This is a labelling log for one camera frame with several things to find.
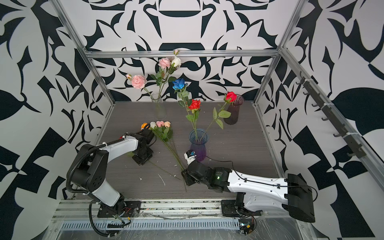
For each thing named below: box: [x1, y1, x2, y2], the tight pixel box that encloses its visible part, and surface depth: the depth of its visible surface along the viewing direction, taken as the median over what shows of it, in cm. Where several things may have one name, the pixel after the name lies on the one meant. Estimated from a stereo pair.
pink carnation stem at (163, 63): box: [155, 49, 179, 95], surface depth 89 cm
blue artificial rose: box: [172, 78, 197, 142], surface depth 71 cm
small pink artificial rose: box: [156, 120, 165, 128], surface depth 104 cm
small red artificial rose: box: [200, 91, 237, 142], surface depth 72 cm
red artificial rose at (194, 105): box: [185, 99, 202, 141], surface depth 78 cm
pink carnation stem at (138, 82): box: [125, 74, 155, 100], surface depth 82 cm
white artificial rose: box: [158, 56, 182, 94], surface depth 83 cm
